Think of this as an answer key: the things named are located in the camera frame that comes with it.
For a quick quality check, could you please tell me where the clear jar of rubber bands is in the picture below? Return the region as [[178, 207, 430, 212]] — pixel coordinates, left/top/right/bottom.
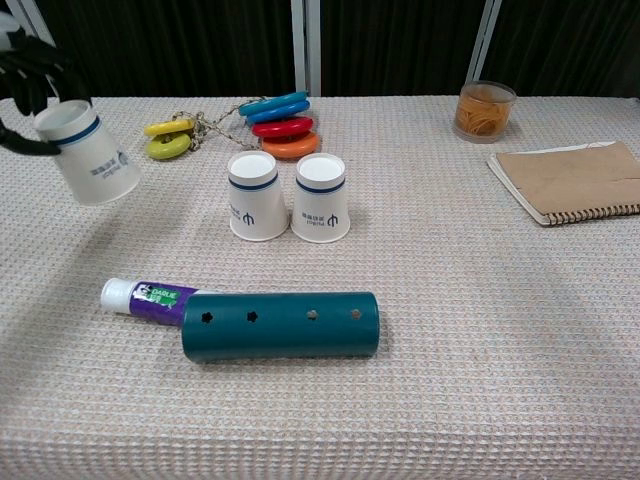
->
[[453, 80, 517, 145]]

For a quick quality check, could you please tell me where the beige woven tablecloth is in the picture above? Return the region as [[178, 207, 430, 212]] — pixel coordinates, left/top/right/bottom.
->
[[0, 94, 640, 480]]

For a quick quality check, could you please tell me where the purple white toothpaste tube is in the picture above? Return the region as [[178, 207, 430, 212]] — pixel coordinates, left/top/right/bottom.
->
[[100, 278, 201, 329]]

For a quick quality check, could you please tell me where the dark blue wooden disc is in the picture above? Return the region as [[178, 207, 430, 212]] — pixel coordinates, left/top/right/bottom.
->
[[247, 99, 311, 126]]

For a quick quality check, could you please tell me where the grey partition post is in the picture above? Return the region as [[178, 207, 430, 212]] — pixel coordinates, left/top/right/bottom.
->
[[18, 0, 57, 47], [289, 0, 322, 97], [464, 0, 503, 86]]

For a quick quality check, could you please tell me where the teal cylinder with holes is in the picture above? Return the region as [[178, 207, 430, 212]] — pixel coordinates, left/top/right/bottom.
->
[[180, 290, 382, 364]]

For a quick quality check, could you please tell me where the white paper cup blue stripe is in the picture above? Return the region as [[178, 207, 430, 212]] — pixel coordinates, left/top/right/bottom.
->
[[33, 98, 143, 206], [290, 153, 350, 245], [227, 151, 290, 243]]

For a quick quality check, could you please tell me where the orange wooden disc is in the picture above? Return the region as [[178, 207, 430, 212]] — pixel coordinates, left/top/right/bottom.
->
[[260, 130, 320, 161]]

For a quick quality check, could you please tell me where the green wooden disc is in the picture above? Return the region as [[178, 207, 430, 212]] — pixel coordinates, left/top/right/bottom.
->
[[145, 132, 193, 160]]

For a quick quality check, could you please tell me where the dark curtain panel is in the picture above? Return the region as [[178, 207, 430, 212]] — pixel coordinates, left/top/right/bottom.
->
[[318, 0, 485, 97], [37, 0, 295, 99], [492, 0, 640, 99]]

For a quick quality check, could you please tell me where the yellow wooden disc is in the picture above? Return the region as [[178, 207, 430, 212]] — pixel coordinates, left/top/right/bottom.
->
[[143, 118, 195, 137]]

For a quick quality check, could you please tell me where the brown spiral notebook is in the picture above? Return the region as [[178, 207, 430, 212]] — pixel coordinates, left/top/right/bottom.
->
[[486, 140, 640, 229]]

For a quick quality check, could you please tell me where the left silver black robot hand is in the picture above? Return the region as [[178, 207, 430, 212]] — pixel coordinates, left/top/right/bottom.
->
[[0, 9, 74, 156]]

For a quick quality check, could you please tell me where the red wooden disc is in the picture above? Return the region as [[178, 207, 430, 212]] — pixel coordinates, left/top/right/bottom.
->
[[251, 116, 317, 140]]

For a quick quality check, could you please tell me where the light blue wooden disc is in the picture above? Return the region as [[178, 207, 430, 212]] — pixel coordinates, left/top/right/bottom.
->
[[238, 90, 309, 116]]

